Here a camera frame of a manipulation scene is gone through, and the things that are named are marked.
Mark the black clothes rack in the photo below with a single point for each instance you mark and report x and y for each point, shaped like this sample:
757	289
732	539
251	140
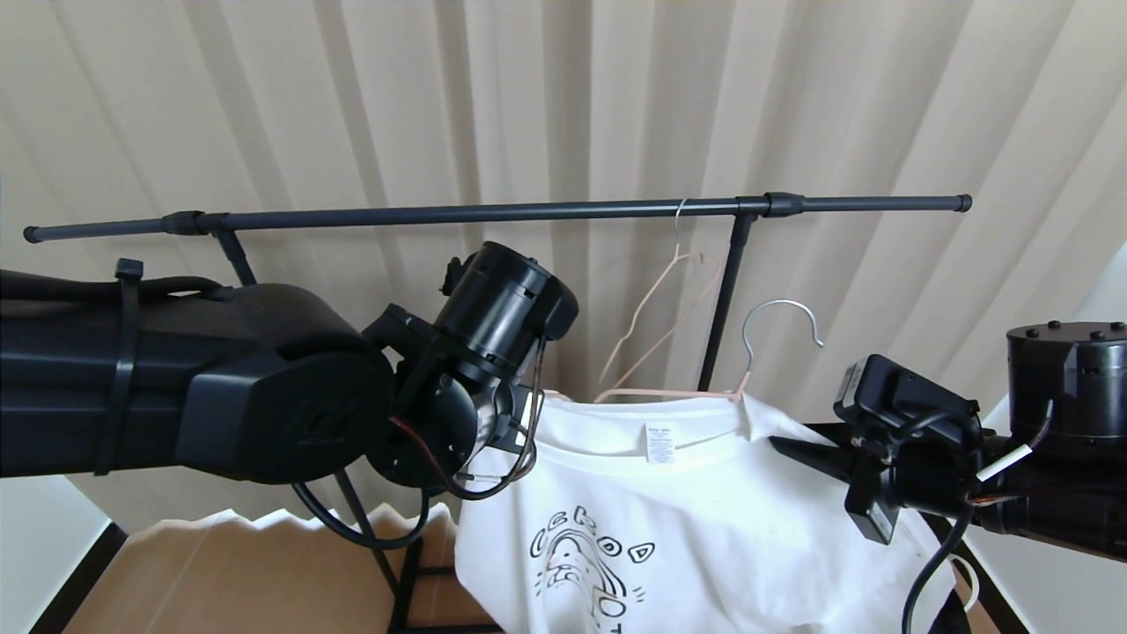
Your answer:
528	212

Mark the beige curtain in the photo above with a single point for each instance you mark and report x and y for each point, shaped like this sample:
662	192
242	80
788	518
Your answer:
352	88

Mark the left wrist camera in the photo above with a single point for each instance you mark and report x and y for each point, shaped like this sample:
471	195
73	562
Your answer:
453	275

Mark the pink clothes hanger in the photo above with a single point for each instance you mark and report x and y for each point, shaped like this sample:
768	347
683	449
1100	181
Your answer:
746	357
647	305

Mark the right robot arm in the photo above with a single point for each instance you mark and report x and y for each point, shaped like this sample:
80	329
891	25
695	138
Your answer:
1070	387

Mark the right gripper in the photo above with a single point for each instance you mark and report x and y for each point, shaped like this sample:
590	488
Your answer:
933	489

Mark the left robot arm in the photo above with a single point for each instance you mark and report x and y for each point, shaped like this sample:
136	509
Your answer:
264	387

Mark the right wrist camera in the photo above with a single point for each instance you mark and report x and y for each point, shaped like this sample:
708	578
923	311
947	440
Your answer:
907	396

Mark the white printed T-shirt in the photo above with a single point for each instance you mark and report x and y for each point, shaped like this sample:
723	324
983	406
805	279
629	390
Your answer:
704	528

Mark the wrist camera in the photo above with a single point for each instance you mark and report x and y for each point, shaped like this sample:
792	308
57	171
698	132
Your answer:
453	275
907	396

